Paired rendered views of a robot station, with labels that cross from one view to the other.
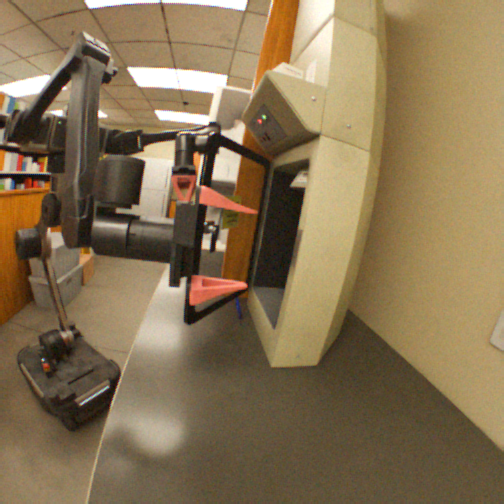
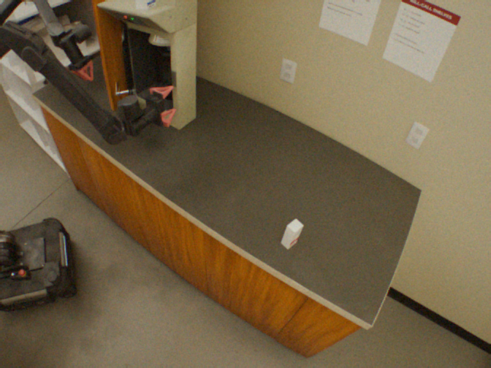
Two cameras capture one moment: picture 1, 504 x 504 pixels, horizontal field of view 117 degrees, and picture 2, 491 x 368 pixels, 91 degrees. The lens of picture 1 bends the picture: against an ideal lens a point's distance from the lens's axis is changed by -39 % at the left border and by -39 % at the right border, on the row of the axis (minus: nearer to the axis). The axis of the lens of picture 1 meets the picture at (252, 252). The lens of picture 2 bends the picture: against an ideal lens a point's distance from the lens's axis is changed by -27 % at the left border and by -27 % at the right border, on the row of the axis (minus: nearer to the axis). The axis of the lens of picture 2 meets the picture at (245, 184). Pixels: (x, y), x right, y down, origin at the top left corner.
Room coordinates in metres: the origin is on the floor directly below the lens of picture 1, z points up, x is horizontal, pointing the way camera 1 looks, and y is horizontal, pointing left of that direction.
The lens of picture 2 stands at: (-0.48, 0.46, 1.84)
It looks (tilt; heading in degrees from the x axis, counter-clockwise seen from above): 50 degrees down; 312
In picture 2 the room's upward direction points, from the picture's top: 8 degrees clockwise
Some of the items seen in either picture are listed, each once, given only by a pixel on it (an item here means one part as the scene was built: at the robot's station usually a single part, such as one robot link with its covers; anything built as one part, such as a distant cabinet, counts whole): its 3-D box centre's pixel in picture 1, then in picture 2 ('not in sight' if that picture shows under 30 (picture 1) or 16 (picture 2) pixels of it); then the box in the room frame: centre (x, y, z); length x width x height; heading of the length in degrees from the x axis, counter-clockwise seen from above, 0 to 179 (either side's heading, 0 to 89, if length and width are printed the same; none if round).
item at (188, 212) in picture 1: (219, 218); (163, 96); (0.31, 0.05, 1.24); 0.09 x 0.07 x 0.07; 103
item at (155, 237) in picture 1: (160, 239); (148, 115); (0.29, 0.12, 1.21); 0.07 x 0.07 x 0.10; 13
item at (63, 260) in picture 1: (56, 254); not in sight; (1.83, 1.95, 0.49); 0.60 x 0.42 x 0.33; 13
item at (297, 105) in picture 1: (271, 122); (134, 16); (0.57, 0.01, 1.46); 0.32 x 0.11 x 0.10; 13
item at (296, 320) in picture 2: not in sight; (194, 193); (0.43, -0.15, 0.45); 2.05 x 0.67 x 0.90; 13
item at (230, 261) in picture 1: (232, 230); (128, 79); (0.59, 0.06, 1.19); 0.30 x 0.01 x 0.40; 157
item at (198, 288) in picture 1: (212, 272); (165, 112); (0.30, 0.05, 1.17); 0.09 x 0.07 x 0.07; 103
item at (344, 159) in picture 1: (331, 192); (170, 33); (0.61, -0.17, 1.33); 0.32 x 0.25 x 0.77; 13
